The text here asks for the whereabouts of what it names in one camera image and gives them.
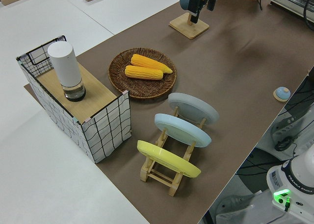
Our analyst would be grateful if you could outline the brown table mat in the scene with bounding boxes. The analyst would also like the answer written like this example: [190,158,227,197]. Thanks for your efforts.
[24,0,314,224]

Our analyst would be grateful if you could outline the wire grid wooden shelf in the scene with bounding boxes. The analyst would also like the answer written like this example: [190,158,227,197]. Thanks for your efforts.
[16,34,133,164]

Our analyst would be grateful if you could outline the small blue round lid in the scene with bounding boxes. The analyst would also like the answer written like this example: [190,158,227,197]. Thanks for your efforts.
[273,86,291,102]

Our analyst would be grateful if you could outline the wooden mug rack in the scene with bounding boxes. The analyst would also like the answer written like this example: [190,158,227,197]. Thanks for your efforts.
[169,10,210,40]

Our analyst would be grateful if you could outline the white cylindrical bottle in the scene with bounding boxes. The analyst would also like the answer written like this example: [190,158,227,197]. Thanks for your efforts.
[47,42,86,102]

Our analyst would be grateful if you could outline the grey plate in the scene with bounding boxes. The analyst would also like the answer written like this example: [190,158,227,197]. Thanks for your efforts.
[167,92,219,124]

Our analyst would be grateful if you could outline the yellow plate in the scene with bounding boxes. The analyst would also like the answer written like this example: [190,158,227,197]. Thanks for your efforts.
[136,140,202,178]

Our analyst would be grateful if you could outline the black cable bundle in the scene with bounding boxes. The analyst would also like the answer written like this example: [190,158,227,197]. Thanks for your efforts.
[274,135,298,151]

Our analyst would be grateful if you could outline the wooden plate rack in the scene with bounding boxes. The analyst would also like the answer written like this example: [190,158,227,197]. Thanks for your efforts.
[140,105,208,197]

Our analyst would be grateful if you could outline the light blue plate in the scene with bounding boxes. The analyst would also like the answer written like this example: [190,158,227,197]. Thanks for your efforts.
[154,113,212,148]

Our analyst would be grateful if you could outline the yellow corn cob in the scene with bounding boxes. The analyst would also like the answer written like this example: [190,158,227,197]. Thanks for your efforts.
[125,65,164,81]
[131,53,174,75]

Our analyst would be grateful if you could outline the round wicker basket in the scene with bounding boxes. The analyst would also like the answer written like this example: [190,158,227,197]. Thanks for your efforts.
[108,47,178,101]

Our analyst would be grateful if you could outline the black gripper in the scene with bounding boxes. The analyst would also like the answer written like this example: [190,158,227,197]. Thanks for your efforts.
[189,0,223,24]

